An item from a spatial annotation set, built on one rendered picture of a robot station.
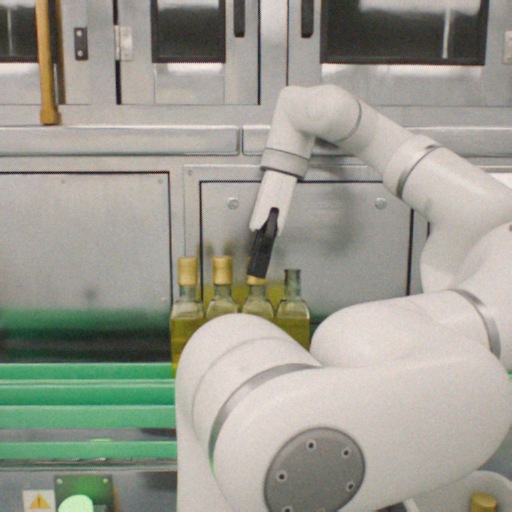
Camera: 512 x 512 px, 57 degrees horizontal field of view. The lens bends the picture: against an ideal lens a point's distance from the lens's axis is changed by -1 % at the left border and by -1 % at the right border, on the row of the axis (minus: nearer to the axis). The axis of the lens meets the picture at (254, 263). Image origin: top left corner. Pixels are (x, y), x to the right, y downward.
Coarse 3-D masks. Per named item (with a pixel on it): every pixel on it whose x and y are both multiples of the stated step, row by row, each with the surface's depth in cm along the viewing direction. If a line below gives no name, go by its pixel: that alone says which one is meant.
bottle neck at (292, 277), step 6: (288, 270) 80; (294, 270) 80; (300, 270) 79; (288, 276) 78; (294, 276) 78; (300, 276) 79; (288, 282) 78; (294, 282) 78; (300, 282) 79; (288, 288) 78; (294, 288) 78; (300, 288) 79; (288, 294) 78; (294, 294) 78; (300, 294) 79
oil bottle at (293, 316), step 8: (280, 304) 78; (288, 304) 78; (296, 304) 78; (304, 304) 78; (280, 312) 77; (288, 312) 77; (296, 312) 77; (304, 312) 77; (280, 320) 77; (288, 320) 77; (296, 320) 77; (304, 320) 78; (288, 328) 78; (296, 328) 78; (304, 328) 78; (296, 336) 78; (304, 336) 78; (304, 344) 78
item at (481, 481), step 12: (468, 480) 72; (480, 480) 72; (492, 480) 72; (504, 480) 71; (432, 492) 72; (444, 492) 72; (456, 492) 72; (468, 492) 73; (480, 492) 73; (492, 492) 72; (504, 492) 70; (408, 504) 66; (420, 504) 72; (432, 504) 72; (444, 504) 73; (456, 504) 73; (468, 504) 73; (504, 504) 70
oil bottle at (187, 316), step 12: (180, 300) 78; (192, 300) 78; (180, 312) 77; (192, 312) 77; (204, 312) 78; (180, 324) 77; (192, 324) 77; (204, 324) 78; (180, 336) 77; (180, 348) 78
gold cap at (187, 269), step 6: (180, 258) 78; (186, 258) 78; (192, 258) 78; (180, 264) 77; (186, 264) 77; (192, 264) 77; (180, 270) 77; (186, 270) 77; (192, 270) 77; (180, 276) 77; (186, 276) 77; (192, 276) 77; (180, 282) 77; (186, 282) 77; (192, 282) 77
